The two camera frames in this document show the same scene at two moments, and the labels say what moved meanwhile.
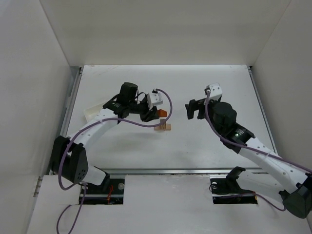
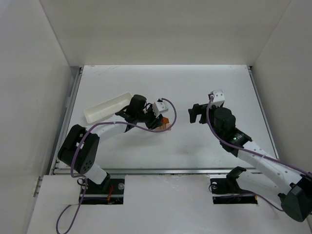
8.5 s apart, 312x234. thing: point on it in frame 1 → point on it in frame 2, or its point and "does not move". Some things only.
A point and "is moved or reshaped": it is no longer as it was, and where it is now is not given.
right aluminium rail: [263, 109] does not move
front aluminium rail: [176, 171] does not move
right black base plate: [228, 185] does not move
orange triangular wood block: [162, 113] is moved or reshaped
